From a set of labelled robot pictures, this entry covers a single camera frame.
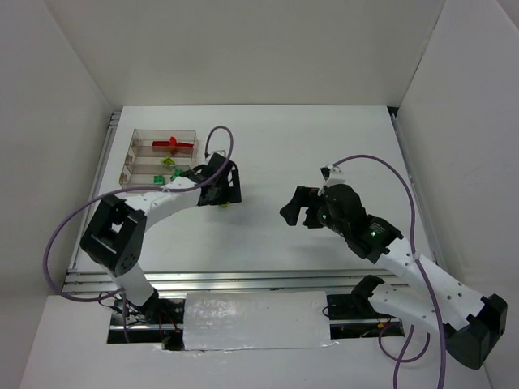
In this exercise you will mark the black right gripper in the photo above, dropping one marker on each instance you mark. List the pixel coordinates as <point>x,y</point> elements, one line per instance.
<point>310,208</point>

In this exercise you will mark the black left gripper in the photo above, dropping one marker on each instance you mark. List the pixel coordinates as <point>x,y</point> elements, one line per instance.
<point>229,185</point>

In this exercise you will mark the dark green small lego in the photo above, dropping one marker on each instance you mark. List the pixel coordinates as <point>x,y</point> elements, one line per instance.
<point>176,173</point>

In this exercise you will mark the lime rounded lego brick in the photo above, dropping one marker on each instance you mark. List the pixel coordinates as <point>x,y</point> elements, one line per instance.
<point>168,162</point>

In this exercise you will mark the red rounded lego brick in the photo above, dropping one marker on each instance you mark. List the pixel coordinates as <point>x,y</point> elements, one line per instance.
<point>176,146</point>

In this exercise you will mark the green square lego brick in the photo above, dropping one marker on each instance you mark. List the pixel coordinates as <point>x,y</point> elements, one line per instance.
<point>158,180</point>

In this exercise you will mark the red sloped lego brick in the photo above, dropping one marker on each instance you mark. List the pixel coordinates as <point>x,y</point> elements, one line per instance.
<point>161,144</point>

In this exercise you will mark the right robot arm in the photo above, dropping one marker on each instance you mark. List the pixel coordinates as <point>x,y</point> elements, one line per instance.
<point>468,323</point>

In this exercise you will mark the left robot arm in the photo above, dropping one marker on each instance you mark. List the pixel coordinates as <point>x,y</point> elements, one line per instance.
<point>115,234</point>

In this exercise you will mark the clear three-compartment plastic container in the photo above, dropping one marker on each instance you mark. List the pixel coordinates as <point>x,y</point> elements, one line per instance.
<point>156,157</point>

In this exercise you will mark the white foil cover plate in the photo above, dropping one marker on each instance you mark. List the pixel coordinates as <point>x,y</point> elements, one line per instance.
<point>240,321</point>

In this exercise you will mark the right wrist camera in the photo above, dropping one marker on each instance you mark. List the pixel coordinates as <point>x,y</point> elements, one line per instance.
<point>332,176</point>

